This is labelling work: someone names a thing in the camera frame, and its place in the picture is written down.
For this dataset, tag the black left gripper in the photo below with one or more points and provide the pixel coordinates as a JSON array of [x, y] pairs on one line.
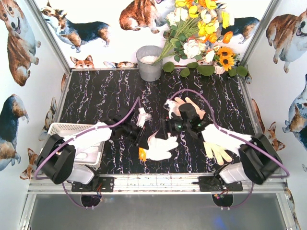
[[140, 135]]

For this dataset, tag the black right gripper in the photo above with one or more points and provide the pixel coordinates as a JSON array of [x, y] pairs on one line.
[[165, 125]]

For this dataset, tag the white glove orange cuff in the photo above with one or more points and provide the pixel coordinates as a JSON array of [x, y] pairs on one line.
[[159, 149]]

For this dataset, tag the cream glove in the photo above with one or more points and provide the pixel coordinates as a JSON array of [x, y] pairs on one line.
[[188, 105], [214, 151]]

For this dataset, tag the blue dotted white glove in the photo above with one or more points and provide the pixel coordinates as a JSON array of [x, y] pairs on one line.
[[89, 154]]

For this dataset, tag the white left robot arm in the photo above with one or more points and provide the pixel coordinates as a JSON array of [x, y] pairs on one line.
[[66, 158]]

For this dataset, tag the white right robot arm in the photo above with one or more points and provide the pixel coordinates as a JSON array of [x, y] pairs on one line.
[[231, 141]]

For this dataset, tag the white plastic storage basket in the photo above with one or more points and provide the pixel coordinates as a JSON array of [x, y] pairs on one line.
[[84, 136]]

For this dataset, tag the green moss stone far left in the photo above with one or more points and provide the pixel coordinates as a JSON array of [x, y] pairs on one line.
[[168, 67]]

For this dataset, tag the large green moss stone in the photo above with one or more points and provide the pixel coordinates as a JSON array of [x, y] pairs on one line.
[[206, 70]]

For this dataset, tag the grey metal bucket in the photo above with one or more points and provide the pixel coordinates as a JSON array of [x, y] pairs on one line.
[[149, 64]]

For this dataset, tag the white sunflower pot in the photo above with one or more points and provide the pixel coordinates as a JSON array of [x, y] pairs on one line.
[[219, 70]]

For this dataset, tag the sunflower bunch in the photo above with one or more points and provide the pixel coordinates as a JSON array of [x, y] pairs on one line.
[[226, 57]]

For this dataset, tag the green moss stone right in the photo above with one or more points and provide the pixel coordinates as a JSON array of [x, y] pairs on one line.
[[242, 71]]

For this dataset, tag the artificial flower bouquet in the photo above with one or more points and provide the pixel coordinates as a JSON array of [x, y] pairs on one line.
[[194, 27]]

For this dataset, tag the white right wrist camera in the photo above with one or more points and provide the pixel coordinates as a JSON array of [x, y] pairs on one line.
[[172, 108]]

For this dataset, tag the aluminium front rail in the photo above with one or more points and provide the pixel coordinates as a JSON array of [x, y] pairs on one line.
[[136, 183]]

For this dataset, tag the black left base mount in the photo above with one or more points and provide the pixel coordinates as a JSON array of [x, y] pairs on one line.
[[98, 183]]

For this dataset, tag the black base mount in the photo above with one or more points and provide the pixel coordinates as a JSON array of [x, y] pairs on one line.
[[214, 183], [98, 183]]

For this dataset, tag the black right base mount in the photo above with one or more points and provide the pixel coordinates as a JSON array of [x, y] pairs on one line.
[[214, 183]]

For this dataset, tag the aluminium frame rail right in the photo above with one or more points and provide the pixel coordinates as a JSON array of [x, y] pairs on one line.
[[251, 119]]

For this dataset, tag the aluminium frame post left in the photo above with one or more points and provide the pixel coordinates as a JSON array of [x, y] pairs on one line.
[[47, 34]]

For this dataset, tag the aluminium frame post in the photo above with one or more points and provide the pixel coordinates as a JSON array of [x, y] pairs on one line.
[[47, 34], [272, 7]]

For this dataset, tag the aluminium frame post right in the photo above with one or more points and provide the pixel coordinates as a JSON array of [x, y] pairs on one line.
[[272, 7]]

